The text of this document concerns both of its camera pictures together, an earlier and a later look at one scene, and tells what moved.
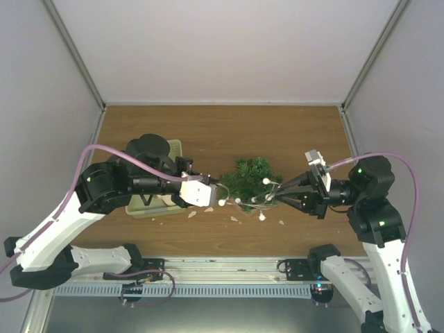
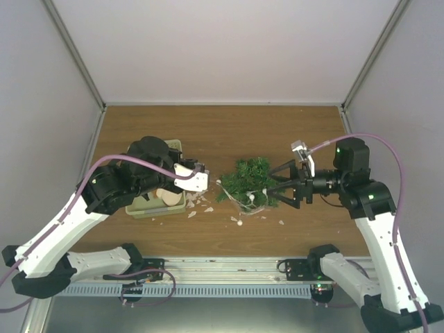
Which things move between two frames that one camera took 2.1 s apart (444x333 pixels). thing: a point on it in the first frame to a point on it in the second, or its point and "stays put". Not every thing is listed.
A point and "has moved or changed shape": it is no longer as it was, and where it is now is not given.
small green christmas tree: x=251 y=185 stays put
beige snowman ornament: x=167 y=199 stays put
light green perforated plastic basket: x=137 y=207 stays put
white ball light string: x=258 y=202 has moved or changed shape
